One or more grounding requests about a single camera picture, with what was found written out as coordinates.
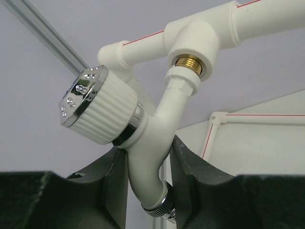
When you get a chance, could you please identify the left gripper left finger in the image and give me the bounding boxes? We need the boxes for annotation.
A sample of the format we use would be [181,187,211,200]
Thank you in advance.
[0,147,128,229]

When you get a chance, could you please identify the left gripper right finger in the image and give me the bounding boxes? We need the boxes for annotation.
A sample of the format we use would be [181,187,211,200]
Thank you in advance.
[170,137,305,229]

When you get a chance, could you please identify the white water faucet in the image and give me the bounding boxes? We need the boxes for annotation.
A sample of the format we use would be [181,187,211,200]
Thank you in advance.
[59,65,201,222]

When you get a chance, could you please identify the white PVC pipe frame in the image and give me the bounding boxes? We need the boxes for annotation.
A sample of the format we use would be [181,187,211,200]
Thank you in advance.
[97,0,305,229]

